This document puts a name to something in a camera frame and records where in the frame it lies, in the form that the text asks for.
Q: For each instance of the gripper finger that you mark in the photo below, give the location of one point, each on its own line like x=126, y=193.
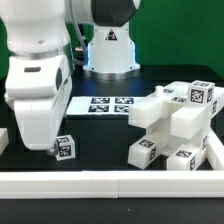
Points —
x=53, y=151

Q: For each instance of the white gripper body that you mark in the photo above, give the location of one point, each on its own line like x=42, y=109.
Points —
x=38, y=91

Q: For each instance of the white tagged cube front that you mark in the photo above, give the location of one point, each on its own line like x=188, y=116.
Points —
x=66, y=147

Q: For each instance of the white tagged cube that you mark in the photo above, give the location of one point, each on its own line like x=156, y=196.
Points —
x=200, y=92
x=66, y=147

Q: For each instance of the white chair seat part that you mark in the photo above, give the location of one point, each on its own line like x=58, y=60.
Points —
x=185, y=133

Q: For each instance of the white flat plate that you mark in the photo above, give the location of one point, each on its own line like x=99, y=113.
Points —
x=92, y=105

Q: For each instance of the white left fence piece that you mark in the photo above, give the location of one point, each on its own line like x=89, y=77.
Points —
x=4, y=140

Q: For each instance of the white front fence rail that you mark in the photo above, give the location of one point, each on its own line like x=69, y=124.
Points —
x=111, y=184

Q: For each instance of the white fence rail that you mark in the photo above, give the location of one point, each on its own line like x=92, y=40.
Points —
x=111, y=184
x=215, y=151

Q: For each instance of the white right fence rail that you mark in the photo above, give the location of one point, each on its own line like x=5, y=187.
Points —
x=215, y=151

